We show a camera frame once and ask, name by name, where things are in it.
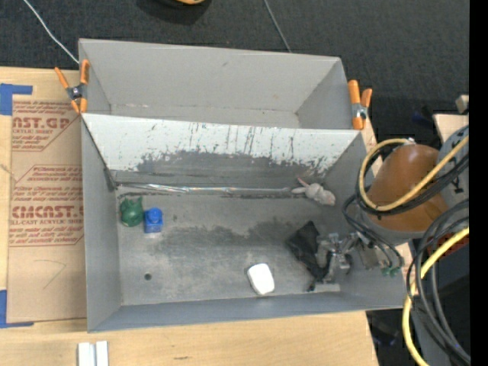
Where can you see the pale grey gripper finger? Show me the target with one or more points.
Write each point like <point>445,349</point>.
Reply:
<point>338,267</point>
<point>324,253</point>

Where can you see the black pouch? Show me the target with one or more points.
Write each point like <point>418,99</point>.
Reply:
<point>305,240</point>

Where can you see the pale pink toy rabbit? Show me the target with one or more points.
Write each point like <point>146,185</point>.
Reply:
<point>317,193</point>

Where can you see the white rounded block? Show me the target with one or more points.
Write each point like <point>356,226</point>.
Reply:
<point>261,278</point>

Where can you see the grey metal bin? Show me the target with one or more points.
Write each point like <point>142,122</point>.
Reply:
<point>213,242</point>

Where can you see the blue toy block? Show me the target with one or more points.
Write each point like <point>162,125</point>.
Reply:
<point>153,221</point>

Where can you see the green toy animal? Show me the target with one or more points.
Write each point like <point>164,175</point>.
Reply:
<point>131,212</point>

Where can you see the brown cardboard board red print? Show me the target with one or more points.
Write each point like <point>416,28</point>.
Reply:
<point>45,265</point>

